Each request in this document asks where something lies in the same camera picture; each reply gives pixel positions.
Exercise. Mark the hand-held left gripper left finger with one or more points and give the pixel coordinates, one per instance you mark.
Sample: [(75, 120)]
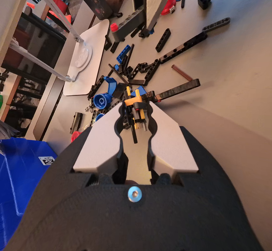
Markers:
[(97, 149)]

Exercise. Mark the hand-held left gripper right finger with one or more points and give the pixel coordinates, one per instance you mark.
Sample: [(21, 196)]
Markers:
[(174, 149)]

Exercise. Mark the dark grey seven-hole beam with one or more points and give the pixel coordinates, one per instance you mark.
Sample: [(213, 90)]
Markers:
[(129, 23)]

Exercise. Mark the red connector pin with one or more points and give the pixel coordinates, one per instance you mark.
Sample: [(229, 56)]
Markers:
[(114, 27)]

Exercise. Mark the white desk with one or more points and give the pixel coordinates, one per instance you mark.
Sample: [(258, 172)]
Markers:
[(223, 85)]

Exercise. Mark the red wheel hub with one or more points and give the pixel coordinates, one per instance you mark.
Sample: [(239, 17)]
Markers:
[(75, 136), (170, 7)]

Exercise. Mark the black pin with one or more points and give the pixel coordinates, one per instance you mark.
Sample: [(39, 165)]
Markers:
[(119, 14)]

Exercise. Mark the black grille panel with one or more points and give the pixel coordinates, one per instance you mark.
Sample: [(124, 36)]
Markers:
[(76, 122)]

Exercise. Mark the black curved panel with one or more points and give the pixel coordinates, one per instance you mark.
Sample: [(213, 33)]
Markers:
[(144, 33)]

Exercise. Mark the black four-hole beam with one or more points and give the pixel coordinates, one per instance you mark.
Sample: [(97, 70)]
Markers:
[(136, 32)]

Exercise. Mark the black five-hole beam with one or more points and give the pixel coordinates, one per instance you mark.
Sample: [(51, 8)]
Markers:
[(163, 40)]

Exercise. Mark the extra long black beam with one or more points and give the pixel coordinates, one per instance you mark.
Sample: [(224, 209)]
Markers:
[(110, 107)]

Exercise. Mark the black perpendicular connector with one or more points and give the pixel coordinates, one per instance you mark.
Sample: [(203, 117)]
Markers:
[(204, 0)]

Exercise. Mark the black L-shaped beam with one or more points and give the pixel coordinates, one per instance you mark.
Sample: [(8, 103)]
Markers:
[(108, 42)]

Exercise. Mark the black flat bar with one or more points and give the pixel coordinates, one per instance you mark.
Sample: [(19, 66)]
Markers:
[(176, 90)]

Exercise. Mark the black shiny tile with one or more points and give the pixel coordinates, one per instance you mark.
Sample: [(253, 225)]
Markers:
[(119, 89)]

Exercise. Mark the long grey thin liftarm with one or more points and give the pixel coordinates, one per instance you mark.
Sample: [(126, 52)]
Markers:
[(216, 24)]

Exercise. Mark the blue angled beam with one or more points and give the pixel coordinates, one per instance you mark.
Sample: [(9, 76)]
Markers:
[(123, 54)]

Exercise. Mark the short black axle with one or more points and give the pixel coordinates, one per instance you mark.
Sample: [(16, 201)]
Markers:
[(130, 55)]

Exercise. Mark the large blue curved panel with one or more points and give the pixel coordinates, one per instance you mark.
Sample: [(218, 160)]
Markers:
[(110, 84)]

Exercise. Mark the white book stand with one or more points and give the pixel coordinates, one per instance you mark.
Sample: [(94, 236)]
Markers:
[(91, 42)]

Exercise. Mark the blue fender panel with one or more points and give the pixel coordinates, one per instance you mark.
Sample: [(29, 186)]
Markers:
[(139, 89)]

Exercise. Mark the orange cone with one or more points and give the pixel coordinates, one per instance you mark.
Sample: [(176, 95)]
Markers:
[(60, 8)]

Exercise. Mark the brown axle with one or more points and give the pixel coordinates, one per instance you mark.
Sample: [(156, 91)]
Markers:
[(181, 72)]

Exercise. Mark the long thin black axle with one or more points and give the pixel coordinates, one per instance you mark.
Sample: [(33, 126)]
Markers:
[(118, 73)]

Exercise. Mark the blue tagged storage bin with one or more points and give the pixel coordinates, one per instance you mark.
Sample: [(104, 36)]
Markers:
[(21, 180)]

